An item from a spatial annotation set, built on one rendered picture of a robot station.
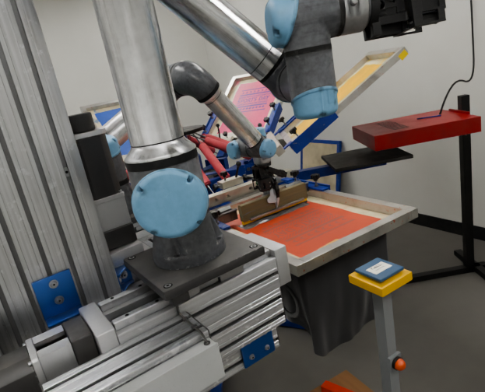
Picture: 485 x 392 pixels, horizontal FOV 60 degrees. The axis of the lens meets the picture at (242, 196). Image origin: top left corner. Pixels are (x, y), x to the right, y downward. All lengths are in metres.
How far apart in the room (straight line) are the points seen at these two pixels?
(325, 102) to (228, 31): 0.22
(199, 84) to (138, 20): 0.81
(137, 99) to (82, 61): 5.22
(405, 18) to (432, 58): 2.87
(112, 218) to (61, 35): 4.93
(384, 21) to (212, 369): 0.63
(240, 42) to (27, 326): 0.68
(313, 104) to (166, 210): 0.28
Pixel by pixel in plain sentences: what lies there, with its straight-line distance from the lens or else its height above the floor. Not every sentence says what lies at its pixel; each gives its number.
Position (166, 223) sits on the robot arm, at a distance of 0.65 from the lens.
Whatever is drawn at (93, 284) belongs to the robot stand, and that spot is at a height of 1.22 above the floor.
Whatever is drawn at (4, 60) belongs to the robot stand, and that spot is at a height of 1.69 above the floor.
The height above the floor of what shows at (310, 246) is 0.95.
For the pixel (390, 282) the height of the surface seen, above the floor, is 0.95.
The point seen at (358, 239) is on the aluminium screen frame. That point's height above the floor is 0.98.
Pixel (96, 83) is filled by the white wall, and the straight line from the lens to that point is 5.85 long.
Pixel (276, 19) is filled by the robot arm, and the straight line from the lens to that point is 0.67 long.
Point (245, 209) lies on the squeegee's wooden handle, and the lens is 1.78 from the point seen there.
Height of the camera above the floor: 1.60
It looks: 17 degrees down
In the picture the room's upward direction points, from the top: 11 degrees counter-clockwise
